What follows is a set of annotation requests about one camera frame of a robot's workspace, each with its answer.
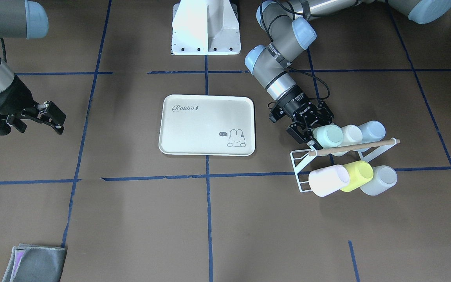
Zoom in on pink cup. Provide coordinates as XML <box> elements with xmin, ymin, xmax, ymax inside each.
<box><xmin>308</xmin><ymin>164</ymin><xmax>350</xmax><ymax>197</ymax></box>

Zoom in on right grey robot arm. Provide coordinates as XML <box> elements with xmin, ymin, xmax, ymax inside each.
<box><xmin>0</xmin><ymin>0</ymin><xmax>66</xmax><ymax>136</ymax></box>

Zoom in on white wire cup rack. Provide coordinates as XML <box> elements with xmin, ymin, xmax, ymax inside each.
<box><xmin>290</xmin><ymin>145</ymin><xmax>395</xmax><ymax>193</ymax></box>

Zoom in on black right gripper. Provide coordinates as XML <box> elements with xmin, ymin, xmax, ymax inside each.
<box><xmin>0</xmin><ymin>94</ymin><xmax>67</xmax><ymax>136</ymax></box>

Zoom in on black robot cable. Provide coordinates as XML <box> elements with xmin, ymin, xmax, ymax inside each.
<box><xmin>259</xmin><ymin>2</ymin><xmax>330</xmax><ymax>100</ymax></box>

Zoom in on green cup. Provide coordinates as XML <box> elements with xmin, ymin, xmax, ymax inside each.
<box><xmin>312</xmin><ymin>124</ymin><xmax>344</xmax><ymax>148</ymax></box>

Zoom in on blue cup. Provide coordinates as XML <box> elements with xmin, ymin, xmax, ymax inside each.
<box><xmin>358</xmin><ymin>120</ymin><xmax>386</xmax><ymax>143</ymax></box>

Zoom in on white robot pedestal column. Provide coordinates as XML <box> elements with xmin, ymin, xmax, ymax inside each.
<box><xmin>171</xmin><ymin>0</ymin><xmax>242</xmax><ymax>56</ymax></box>

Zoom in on cream rabbit tray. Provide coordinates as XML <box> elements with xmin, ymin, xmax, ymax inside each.
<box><xmin>158</xmin><ymin>94</ymin><xmax>256</xmax><ymax>157</ymax></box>

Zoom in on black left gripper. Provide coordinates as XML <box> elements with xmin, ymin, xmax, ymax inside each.
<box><xmin>278</xmin><ymin>88</ymin><xmax>334</xmax><ymax>143</ymax></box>

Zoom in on cream cup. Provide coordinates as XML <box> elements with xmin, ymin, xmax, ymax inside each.
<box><xmin>329</xmin><ymin>125</ymin><xmax>363</xmax><ymax>147</ymax></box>

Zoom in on grey folded cloth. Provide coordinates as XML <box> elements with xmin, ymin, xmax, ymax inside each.
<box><xmin>2</xmin><ymin>243</ymin><xmax>67</xmax><ymax>282</ymax></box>

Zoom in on yellow cup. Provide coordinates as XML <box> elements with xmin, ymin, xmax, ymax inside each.
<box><xmin>340</xmin><ymin>161</ymin><xmax>374</xmax><ymax>192</ymax></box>

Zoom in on wooden rack handle rod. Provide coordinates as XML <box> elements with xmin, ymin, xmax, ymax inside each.
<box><xmin>308</xmin><ymin>139</ymin><xmax>400</xmax><ymax>156</ymax></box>

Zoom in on grey cup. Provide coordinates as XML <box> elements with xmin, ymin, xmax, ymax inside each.
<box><xmin>360</xmin><ymin>165</ymin><xmax>398</xmax><ymax>196</ymax></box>

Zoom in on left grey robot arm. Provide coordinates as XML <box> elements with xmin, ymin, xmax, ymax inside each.
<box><xmin>245</xmin><ymin>0</ymin><xmax>362</xmax><ymax>149</ymax></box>

